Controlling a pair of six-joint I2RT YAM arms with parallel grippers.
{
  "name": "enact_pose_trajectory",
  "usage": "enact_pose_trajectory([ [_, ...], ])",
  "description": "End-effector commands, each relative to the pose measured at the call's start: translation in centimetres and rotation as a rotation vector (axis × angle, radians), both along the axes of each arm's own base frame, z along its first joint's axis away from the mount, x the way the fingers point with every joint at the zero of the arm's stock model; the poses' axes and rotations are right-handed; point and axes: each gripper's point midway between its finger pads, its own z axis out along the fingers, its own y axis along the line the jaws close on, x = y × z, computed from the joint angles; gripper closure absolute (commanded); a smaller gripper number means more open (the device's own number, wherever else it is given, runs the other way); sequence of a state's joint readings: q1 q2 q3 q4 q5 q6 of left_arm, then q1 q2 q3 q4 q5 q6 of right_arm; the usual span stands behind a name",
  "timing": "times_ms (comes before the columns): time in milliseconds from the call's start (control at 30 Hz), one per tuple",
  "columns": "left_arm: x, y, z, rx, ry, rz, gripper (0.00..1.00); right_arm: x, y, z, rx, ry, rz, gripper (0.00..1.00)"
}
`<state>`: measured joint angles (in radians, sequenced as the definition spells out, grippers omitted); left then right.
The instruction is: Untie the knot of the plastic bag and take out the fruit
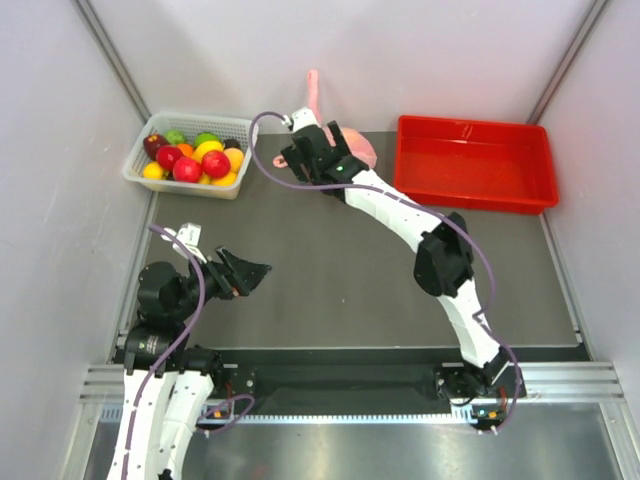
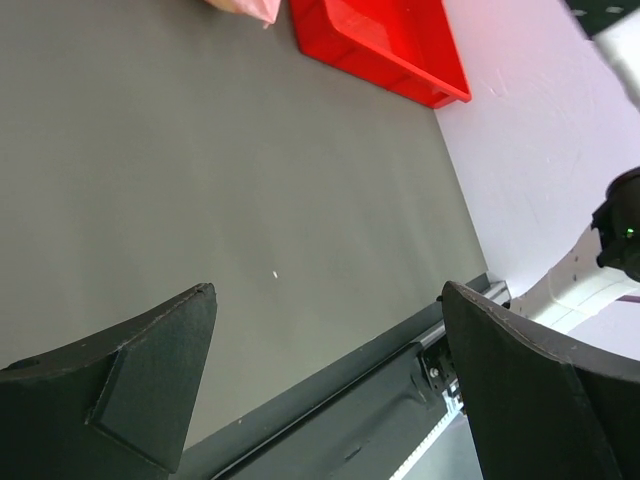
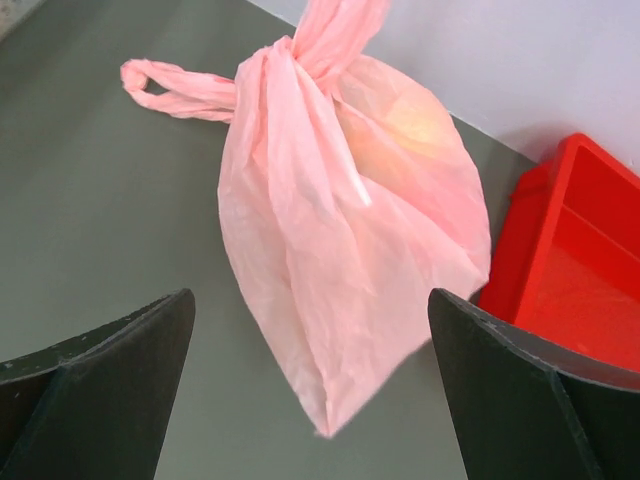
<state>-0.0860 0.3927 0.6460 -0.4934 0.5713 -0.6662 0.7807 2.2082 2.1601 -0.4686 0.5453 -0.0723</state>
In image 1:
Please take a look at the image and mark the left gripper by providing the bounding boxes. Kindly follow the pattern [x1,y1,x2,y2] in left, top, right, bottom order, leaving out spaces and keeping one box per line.
[172,244,272,320]

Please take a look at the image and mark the pink plastic bag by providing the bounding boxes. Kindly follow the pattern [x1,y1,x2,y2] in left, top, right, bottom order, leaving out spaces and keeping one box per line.
[272,69,379,170]

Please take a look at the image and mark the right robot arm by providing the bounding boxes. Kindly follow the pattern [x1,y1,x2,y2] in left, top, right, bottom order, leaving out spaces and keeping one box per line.
[282,121,509,406]

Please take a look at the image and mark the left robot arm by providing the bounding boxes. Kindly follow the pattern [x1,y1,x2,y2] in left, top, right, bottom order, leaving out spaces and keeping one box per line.
[107,247,271,479]

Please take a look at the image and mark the orange fruit in basket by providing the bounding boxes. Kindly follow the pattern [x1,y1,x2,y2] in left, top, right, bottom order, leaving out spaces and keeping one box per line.
[223,148,245,173]

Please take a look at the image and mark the yellow fruit basket front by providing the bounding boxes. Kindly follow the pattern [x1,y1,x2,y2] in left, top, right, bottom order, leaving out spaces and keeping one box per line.
[199,172,237,187]

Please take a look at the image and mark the dark red fruit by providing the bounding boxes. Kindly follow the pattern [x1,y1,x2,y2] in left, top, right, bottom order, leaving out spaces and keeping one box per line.
[143,133,170,161]

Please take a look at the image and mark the white perforated basket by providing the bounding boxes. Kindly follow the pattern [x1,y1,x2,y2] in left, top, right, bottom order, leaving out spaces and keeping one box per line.
[123,113,257,200]

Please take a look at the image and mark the dark plum in basket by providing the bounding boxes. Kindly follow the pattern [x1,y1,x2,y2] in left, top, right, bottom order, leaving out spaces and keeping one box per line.
[223,138,242,150]

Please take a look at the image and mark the red apple right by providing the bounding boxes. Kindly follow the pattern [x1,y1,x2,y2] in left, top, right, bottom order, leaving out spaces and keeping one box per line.
[201,150,231,179]

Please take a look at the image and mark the red apple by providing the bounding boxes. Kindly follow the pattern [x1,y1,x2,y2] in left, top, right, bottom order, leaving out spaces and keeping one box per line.
[155,145,183,172]
[201,150,231,179]
[172,156,202,183]

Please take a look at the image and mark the red apple middle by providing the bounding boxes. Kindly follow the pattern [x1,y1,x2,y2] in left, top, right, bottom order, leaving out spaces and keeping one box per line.
[172,156,202,183]

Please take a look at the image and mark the yellow banana in basket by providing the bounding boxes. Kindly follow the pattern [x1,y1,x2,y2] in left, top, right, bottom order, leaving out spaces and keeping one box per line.
[191,140,224,163]

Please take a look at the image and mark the green lime right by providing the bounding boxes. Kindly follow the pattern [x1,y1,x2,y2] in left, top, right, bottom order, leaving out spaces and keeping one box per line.
[193,132,220,148]

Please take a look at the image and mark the small orange tangerine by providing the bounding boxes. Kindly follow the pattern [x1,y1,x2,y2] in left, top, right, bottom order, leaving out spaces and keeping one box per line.
[177,143,194,157]

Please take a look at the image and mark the yellow lemon in basket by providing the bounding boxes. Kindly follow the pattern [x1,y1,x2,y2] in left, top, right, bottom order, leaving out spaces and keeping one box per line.
[142,161,166,180]

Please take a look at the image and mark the red apple left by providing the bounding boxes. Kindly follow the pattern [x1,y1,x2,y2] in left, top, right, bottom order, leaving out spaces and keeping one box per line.
[155,145,183,172]

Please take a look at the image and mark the red plastic tray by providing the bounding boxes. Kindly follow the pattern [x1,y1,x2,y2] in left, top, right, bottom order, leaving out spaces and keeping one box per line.
[394,115,559,215]

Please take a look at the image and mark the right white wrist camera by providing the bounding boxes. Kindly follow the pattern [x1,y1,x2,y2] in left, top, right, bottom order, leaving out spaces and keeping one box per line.
[281,107,321,133]

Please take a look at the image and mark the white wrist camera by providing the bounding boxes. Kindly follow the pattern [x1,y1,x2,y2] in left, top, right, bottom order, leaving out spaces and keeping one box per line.
[173,222,207,263]
[281,107,321,133]

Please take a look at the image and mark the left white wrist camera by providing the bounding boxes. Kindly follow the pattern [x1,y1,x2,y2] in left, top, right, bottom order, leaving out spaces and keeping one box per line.
[173,222,207,263]

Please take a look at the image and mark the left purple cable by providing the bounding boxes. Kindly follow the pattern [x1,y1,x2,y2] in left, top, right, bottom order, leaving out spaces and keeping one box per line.
[134,224,256,480]

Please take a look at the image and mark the purple cable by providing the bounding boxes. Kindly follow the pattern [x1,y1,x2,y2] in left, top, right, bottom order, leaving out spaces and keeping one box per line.
[248,110,525,435]
[134,224,256,480]

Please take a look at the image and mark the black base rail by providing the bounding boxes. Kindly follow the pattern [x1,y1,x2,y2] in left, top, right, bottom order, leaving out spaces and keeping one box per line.
[112,344,591,416]

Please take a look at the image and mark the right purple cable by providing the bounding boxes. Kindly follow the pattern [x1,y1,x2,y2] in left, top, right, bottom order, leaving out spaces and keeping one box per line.
[248,110,525,435]

